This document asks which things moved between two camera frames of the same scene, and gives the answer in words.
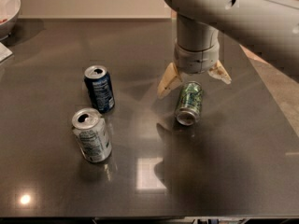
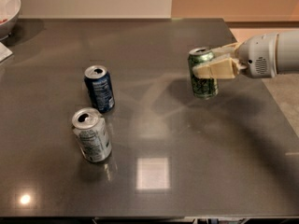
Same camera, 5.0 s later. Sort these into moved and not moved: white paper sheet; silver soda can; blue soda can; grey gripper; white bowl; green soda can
Moved: grey gripper; green soda can
Not moved: silver soda can; white bowl; blue soda can; white paper sheet
